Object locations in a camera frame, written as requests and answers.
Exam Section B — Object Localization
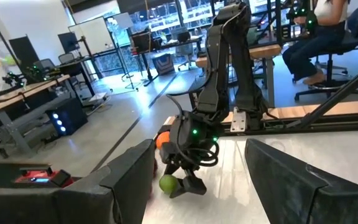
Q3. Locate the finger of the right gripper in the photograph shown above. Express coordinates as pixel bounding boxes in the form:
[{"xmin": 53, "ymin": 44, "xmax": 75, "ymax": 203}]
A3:
[
  {"xmin": 165, "ymin": 163, "xmax": 188, "ymax": 199},
  {"xmin": 181, "ymin": 169, "xmax": 208, "ymax": 195}
]

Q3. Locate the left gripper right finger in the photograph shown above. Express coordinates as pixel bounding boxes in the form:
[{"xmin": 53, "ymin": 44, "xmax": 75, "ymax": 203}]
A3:
[{"xmin": 246, "ymin": 138, "xmax": 358, "ymax": 224}]

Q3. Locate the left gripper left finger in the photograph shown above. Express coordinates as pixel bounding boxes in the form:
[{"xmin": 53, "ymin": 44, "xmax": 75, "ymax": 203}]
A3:
[{"xmin": 0, "ymin": 139, "xmax": 157, "ymax": 224}]

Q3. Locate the bright green lime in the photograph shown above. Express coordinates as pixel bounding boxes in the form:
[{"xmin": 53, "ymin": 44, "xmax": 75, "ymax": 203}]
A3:
[{"xmin": 158, "ymin": 174, "xmax": 180, "ymax": 195}]

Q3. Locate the orange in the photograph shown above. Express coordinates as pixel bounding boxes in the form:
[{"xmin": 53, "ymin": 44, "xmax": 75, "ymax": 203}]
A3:
[{"xmin": 155, "ymin": 131, "xmax": 171, "ymax": 150}]

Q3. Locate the red and black device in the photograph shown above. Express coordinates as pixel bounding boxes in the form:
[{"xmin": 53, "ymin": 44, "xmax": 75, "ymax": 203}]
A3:
[{"xmin": 0, "ymin": 162, "xmax": 74, "ymax": 189}]

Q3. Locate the dark striped bag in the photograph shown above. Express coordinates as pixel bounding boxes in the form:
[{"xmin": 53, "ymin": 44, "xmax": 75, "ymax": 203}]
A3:
[{"xmin": 152, "ymin": 53, "xmax": 176, "ymax": 76}]

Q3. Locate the black computer tower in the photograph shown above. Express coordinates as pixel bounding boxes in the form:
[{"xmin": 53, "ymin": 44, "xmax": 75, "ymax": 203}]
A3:
[{"xmin": 45, "ymin": 98, "xmax": 89, "ymax": 137}]

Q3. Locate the grey swivel chair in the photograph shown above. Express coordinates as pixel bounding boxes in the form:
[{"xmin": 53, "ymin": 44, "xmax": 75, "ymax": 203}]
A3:
[{"xmin": 170, "ymin": 27, "xmax": 196, "ymax": 72}]

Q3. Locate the light wooden plank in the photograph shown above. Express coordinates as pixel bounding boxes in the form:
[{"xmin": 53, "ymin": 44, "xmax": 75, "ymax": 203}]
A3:
[{"xmin": 163, "ymin": 100, "xmax": 358, "ymax": 125}]

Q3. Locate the black cluttered desk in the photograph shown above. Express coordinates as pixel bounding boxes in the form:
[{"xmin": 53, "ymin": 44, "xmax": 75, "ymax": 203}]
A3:
[{"xmin": 131, "ymin": 27, "xmax": 204, "ymax": 86}]

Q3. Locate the wooden top workbench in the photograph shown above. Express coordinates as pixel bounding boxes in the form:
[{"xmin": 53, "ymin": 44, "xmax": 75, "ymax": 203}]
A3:
[{"xmin": 0, "ymin": 73, "xmax": 71, "ymax": 158}]

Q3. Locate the large whiteboard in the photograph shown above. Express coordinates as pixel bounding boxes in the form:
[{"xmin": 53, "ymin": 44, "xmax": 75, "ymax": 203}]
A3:
[{"xmin": 68, "ymin": 16, "xmax": 115, "ymax": 57}]

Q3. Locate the grey office chair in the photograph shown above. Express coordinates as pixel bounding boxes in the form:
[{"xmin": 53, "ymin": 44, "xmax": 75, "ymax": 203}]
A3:
[
  {"xmin": 33, "ymin": 58, "xmax": 56, "ymax": 73},
  {"xmin": 57, "ymin": 52, "xmax": 76, "ymax": 65}
]

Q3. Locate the dark computer monitor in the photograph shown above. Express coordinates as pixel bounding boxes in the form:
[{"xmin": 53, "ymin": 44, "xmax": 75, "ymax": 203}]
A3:
[{"xmin": 57, "ymin": 31, "xmax": 81, "ymax": 54}]

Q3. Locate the seated person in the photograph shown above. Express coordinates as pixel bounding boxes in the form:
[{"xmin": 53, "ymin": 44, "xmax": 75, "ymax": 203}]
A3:
[{"xmin": 282, "ymin": 0, "xmax": 351, "ymax": 86}]

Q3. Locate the black standing screen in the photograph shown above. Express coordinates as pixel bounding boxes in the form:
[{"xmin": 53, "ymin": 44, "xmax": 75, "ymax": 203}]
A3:
[{"xmin": 8, "ymin": 35, "xmax": 40, "ymax": 68}]

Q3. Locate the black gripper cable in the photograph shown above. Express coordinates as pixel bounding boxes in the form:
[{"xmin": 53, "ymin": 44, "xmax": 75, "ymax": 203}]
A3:
[{"xmin": 165, "ymin": 93, "xmax": 221, "ymax": 168}]

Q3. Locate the silver metal bracket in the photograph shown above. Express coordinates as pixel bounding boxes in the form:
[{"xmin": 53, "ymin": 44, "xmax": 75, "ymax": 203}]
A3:
[{"xmin": 229, "ymin": 106, "xmax": 248, "ymax": 134}]

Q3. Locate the black table frame rail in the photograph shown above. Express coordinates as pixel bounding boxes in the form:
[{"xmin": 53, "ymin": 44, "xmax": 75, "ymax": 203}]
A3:
[{"xmin": 157, "ymin": 110, "xmax": 358, "ymax": 136}]

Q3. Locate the black diagonal frame strut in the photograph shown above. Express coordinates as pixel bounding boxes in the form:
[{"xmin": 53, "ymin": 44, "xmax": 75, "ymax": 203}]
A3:
[{"xmin": 286, "ymin": 55, "xmax": 358, "ymax": 129}]

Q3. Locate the black frame stand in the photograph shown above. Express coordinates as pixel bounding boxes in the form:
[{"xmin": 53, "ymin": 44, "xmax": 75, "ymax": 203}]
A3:
[{"xmin": 0, "ymin": 21, "xmax": 23, "ymax": 72}]

